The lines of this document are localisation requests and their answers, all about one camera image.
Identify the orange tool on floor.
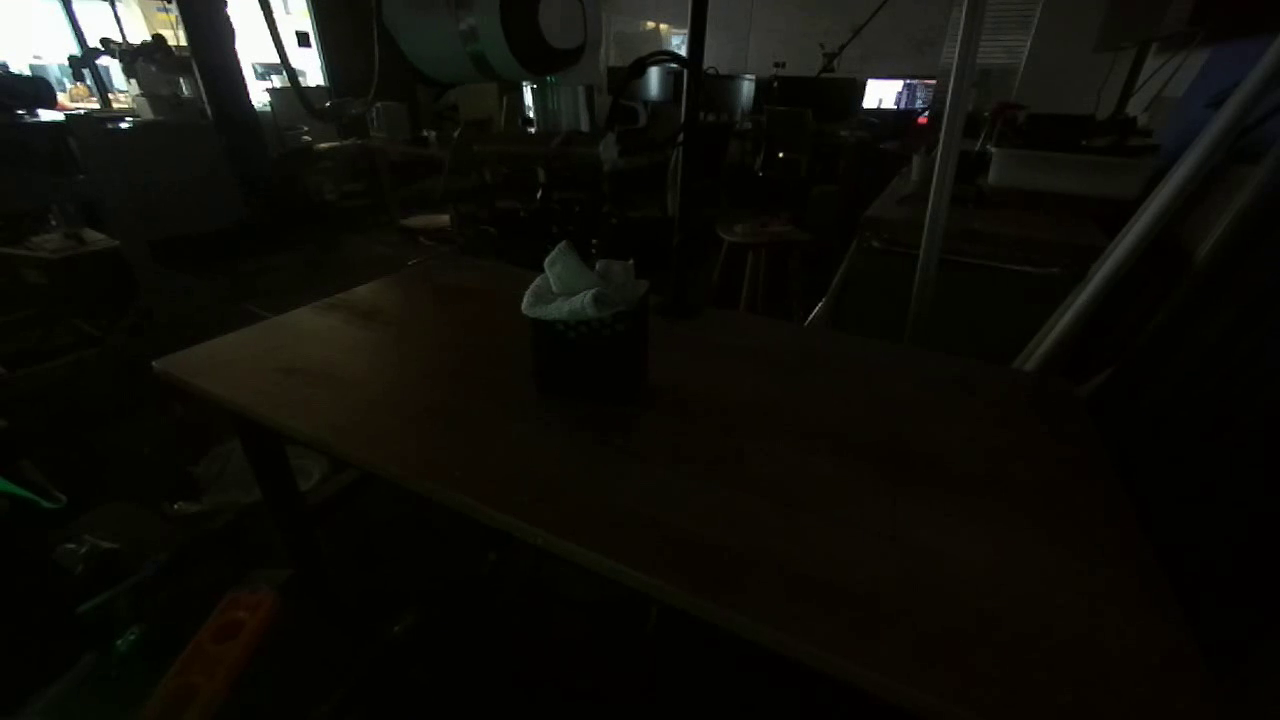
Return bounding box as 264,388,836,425
135,585,280,720

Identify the grey metal pole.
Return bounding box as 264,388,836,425
905,0,988,340

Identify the lit computer monitor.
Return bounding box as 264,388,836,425
859,76,934,113

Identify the slanted metal bar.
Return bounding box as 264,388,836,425
1017,41,1280,377

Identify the wooden stool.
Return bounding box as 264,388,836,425
713,218,808,310

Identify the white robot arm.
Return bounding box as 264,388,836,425
381,0,593,84

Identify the white towel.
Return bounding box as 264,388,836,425
521,241,646,323

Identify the black mesh box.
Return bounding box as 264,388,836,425
530,310,646,394

